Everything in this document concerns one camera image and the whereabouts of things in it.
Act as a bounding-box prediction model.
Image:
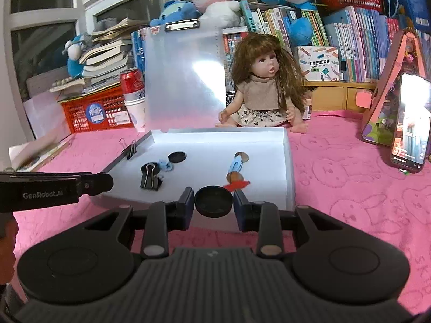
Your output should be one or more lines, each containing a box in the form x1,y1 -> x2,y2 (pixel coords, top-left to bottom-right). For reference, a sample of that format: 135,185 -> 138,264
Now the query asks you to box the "stack of worn books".
50,18 -> 142,95

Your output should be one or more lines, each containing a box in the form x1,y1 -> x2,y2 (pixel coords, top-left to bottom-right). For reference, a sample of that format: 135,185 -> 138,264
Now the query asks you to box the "translucent plastic sheet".
23,91 -> 69,138

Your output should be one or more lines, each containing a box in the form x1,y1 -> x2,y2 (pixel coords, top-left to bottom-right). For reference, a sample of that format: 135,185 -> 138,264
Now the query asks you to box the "blue paper bag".
377,0 -> 431,34

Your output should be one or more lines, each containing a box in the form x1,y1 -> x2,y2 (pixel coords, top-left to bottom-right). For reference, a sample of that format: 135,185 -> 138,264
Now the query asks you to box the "white cardboard box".
89,127 -> 297,233

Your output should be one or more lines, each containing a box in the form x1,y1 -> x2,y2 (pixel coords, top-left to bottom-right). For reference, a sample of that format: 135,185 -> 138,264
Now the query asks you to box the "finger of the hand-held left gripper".
76,172 -> 114,196

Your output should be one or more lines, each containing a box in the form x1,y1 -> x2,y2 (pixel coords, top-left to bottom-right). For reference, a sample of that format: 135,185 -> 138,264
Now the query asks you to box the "red plastic basket with sticker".
61,86 -> 133,134

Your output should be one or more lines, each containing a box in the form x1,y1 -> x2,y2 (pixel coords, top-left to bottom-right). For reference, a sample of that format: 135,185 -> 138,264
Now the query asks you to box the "smartphone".
390,72 -> 431,173

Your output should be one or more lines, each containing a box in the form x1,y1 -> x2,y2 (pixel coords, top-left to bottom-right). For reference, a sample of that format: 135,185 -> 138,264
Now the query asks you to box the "white paper cup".
124,96 -> 147,132

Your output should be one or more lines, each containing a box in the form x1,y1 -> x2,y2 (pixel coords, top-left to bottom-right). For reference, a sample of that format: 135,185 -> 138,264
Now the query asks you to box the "white window frame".
0,0 -> 189,132

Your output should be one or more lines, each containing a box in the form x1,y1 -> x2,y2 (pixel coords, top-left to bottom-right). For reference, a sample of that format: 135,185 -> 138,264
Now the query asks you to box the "pink cardboard stand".
362,29 -> 431,147

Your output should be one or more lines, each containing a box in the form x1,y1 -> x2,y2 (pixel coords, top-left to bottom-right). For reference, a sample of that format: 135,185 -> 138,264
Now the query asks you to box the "pink rabbit print towel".
10,109 -> 431,313

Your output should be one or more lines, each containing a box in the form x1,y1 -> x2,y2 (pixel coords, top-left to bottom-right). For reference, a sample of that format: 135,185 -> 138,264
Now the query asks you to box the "blue hair clip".
228,156 -> 244,175

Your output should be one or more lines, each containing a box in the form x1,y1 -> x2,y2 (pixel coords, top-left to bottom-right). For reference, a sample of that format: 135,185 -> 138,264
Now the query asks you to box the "black round lid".
194,186 -> 234,218

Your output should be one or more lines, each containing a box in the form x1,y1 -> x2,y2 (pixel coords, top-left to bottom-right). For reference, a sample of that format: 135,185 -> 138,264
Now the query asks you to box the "small black binder clip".
119,139 -> 138,160

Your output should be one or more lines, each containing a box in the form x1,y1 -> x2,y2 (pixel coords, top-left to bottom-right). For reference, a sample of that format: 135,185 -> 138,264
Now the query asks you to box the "wooden drawer box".
305,81 -> 381,111

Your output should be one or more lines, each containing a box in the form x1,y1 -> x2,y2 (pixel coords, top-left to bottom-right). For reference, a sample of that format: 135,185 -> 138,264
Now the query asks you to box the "long-haired doll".
215,33 -> 315,135

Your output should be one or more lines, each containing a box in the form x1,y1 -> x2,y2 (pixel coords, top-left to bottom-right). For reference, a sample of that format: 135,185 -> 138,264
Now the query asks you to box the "small blue plush toy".
150,0 -> 203,27

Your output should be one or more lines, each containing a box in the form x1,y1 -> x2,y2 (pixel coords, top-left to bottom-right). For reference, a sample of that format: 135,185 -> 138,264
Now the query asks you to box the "translucent clipboard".
143,20 -> 227,133

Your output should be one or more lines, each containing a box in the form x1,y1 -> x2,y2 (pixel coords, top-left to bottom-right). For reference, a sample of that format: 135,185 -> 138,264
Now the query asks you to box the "large black binder clip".
140,162 -> 163,189

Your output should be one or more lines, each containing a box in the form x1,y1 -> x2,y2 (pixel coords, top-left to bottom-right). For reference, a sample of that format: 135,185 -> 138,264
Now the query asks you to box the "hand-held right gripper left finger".
81,187 -> 196,259

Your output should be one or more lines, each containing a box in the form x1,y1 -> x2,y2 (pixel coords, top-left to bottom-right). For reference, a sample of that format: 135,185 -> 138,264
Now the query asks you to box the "blue and white plush toy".
65,34 -> 91,78

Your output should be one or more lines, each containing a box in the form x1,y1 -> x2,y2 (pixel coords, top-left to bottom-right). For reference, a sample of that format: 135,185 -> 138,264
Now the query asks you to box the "white box with colourful print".
298,46 -> 340,82

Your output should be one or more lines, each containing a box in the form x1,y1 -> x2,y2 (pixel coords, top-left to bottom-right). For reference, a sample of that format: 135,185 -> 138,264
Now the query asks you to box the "row of upright books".
131,0 -> 405,85

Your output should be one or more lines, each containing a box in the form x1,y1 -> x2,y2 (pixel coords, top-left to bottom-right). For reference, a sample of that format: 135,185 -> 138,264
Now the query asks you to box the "person's left hand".
0,213 -> 17,285

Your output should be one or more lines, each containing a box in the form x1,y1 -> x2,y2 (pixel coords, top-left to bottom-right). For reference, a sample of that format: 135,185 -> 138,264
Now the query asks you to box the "orange-red plastic clip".
222,181 -> 251,191

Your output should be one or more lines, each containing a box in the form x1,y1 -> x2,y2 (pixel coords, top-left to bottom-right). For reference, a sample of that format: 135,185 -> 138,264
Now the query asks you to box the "red drink can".
120,68 -> 145,103

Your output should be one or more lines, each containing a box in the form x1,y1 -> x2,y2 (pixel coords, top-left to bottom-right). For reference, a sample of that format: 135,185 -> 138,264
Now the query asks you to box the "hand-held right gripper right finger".
232,190 -> 354,259

